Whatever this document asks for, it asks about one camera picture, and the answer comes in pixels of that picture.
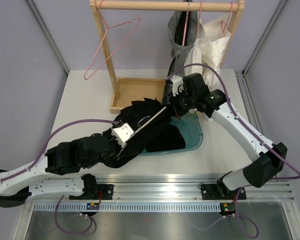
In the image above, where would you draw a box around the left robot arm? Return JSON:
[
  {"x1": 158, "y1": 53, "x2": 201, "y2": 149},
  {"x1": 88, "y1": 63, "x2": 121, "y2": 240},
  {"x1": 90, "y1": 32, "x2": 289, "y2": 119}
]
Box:
[{"x1": 0, "y1": 133, "x2": 122, "y2": 208}]

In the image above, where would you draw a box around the black skirt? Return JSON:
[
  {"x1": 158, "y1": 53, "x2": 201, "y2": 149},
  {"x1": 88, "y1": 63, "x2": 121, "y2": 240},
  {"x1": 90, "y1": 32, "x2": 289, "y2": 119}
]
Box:
[{"x1": 145, "y1": 124, "x2": 186, "y2": 153}]

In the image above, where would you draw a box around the slotted cable duct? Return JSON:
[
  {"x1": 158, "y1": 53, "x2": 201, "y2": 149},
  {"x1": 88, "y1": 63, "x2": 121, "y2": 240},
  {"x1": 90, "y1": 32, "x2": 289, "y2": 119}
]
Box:
[{"x1": 33, "y1": 201, "x2": 229, "y2": 213}]

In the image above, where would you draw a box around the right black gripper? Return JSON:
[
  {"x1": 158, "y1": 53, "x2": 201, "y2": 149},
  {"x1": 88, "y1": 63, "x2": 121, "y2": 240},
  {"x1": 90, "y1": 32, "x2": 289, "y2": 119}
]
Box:
[{"x1": 169, "y1": 87, "x2": 198, "y2": 117}]

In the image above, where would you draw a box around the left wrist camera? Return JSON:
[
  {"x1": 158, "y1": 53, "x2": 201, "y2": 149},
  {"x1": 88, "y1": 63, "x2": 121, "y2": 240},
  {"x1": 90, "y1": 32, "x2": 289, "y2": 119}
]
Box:
[{"x1": 111, "y1": 123, "x2": 135, "y2": 148}]

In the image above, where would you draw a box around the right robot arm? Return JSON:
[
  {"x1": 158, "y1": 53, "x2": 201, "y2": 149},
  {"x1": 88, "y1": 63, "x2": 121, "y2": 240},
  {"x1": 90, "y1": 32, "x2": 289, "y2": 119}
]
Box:
[{"x1": 168, "y1": 73, "x2": 288, "y2": 198}]

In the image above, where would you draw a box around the black dress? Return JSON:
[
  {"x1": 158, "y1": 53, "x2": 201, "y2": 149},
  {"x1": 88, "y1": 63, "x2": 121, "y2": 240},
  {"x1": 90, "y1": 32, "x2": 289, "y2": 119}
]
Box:
[{"x1": 101, "y1": 98, "x2": 174, "y2": 169}]

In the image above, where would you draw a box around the white pleated blouse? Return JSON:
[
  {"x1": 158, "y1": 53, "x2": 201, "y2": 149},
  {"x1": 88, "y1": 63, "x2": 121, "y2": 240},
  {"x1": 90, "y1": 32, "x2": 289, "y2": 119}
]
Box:
[{"x1": 183, "y1": 45, "x2": 206, "y2": 76}]

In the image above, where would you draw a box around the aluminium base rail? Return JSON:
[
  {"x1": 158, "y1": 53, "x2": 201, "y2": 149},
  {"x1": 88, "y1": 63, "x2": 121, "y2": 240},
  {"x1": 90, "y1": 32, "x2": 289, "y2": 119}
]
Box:
[{"x1": 27, "y1": 173, "x2": 295, "y2": 202}]

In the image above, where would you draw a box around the white wooden hanger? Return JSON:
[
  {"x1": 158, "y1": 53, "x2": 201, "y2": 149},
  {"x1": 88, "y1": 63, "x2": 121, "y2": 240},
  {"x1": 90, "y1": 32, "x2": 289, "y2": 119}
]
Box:
[{"x1": 134, "y1": 106, "x2": 167, "y2": 135}]

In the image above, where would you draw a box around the wooden clothes rack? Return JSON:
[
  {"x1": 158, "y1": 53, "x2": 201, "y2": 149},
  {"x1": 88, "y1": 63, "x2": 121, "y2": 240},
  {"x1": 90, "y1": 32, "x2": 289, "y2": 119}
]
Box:
[{"x1": 89, "y1": 0, "x2": 245, "y2": 114}]

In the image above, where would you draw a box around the grey dress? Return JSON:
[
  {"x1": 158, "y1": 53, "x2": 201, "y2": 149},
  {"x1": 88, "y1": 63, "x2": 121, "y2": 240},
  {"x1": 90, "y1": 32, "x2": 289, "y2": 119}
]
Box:
[{"x1": 167, "y1": 11, "x2": 198, "y2": 76}]

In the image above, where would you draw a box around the teal plastic tray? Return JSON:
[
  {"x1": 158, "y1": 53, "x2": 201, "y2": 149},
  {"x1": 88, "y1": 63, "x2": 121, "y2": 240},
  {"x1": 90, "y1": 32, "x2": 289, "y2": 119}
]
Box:
[{"x1": 141, "y1": 113, "x2": 203, "y2": 156}]

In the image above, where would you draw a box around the cream white garment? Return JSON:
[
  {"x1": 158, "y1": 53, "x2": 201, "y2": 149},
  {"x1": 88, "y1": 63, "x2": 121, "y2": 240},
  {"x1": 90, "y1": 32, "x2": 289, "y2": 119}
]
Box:
[{"x1": 197, "y1": 14, "x2": 232, "y2": 74}]

